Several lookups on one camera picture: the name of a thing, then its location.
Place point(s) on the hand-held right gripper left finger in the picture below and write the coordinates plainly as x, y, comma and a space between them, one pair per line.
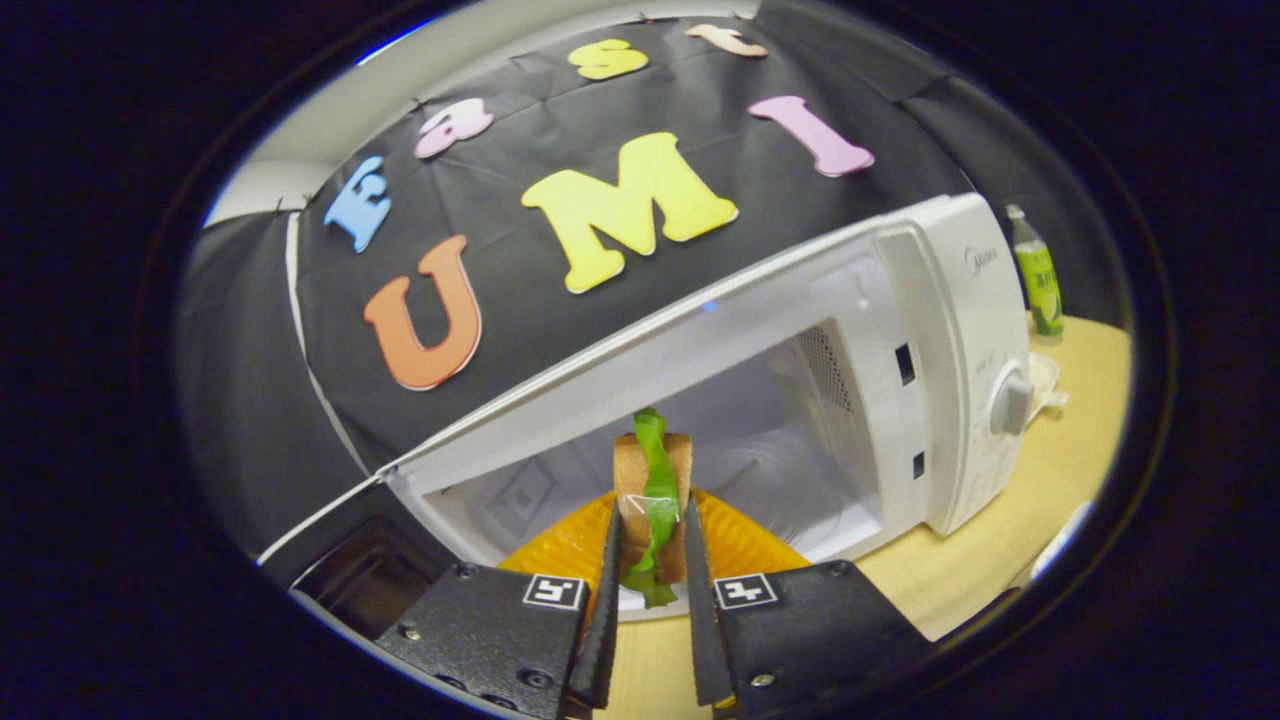
605, 620

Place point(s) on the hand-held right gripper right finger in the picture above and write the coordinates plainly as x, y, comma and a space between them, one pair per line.
700, 640

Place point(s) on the lettuce sandwich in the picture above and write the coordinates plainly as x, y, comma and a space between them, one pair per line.
655, 500

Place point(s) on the white microwave oven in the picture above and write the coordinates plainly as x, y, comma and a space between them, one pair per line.
950, 330

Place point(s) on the white sectioned grain plate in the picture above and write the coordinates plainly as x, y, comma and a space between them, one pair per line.
1045, 385

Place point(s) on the green label drink bottle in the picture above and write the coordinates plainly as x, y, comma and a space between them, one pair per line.
1040, 280

